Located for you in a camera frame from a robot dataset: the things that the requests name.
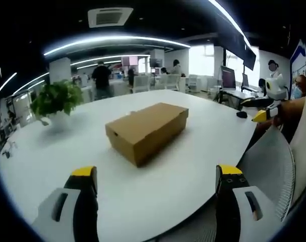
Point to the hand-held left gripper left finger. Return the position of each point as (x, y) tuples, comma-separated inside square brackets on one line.
[(67, 201)]

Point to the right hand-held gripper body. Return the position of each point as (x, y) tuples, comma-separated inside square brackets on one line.
[(275, 90)]

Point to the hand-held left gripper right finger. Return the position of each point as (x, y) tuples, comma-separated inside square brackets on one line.
[(241, 201)]

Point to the brown cardboard shoe box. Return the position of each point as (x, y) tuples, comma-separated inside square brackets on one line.
[(147, 131)]

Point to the small black object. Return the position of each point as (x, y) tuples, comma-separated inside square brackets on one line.
[(242, 114)]

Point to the computer monitor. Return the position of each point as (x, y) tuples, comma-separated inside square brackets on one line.
[(228, 78)]

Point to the grey mesh office chair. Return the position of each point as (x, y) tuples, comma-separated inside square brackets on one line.
[(271, 161)]

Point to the green potted plant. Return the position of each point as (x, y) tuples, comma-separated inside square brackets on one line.
[(57, 97)]

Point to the white office chair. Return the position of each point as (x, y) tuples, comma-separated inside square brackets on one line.
[(141, 83)]

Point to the ceiling air conditioner vent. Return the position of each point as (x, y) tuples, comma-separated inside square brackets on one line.
[(110, 16)]

